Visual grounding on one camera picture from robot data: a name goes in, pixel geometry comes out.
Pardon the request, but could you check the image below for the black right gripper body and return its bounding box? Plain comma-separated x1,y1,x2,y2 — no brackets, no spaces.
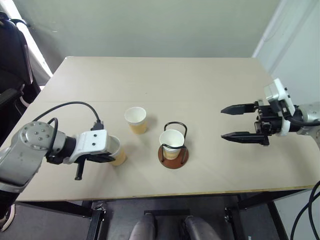
253,99,289,138

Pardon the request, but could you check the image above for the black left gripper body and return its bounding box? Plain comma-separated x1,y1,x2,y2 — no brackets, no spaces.
74,153,98,181

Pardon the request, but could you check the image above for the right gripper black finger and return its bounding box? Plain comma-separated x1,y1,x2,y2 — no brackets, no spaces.
220,102,259,116
220,131,271,147

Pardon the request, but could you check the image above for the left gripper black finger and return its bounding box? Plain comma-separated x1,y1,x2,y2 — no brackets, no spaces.
87,153,117,164

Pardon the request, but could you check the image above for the white and tan paper cup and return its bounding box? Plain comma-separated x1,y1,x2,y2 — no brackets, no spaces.
124,106,148,135
107,135,128,167
158,129,185,161

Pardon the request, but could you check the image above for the dark rounded shape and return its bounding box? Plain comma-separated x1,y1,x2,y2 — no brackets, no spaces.
129,214,157,240

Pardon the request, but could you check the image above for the black office chair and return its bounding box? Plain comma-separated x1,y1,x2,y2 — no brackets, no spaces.
0,11,42,141

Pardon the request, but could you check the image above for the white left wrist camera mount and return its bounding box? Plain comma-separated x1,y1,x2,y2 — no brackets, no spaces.
63,129,110,165

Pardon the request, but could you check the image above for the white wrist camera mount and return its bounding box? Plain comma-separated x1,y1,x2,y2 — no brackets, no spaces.
263,78,296,137
63,129,110,165

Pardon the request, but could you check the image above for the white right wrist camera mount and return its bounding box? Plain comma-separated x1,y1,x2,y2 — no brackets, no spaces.
263,78,296,137

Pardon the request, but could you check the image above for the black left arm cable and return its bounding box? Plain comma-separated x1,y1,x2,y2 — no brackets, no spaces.
32,101,105,153

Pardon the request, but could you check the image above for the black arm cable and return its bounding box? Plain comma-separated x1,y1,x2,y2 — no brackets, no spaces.
32,101,105,153
281,113,320,127

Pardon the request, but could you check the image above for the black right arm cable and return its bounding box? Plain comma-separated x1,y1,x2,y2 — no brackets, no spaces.
281,113,320,127

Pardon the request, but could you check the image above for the black metal table frame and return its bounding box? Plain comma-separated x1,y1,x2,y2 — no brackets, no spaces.
13,188,312,240

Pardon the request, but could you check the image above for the black wire cup holder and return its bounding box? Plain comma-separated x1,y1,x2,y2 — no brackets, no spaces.
157,121,190,170

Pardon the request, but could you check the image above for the black hanging cable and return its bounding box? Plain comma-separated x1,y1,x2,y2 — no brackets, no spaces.
307,179,320,240
289,196,320,240

